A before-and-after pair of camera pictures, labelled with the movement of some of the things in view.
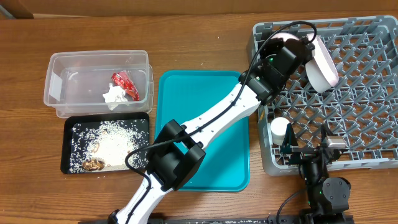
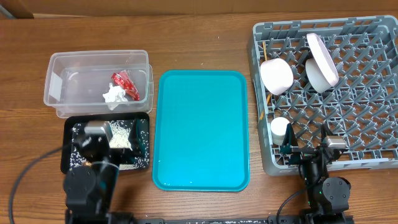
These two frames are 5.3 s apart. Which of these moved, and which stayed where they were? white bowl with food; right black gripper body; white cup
Moved: white bowl with food
Stayed: white cup; right black gripper body
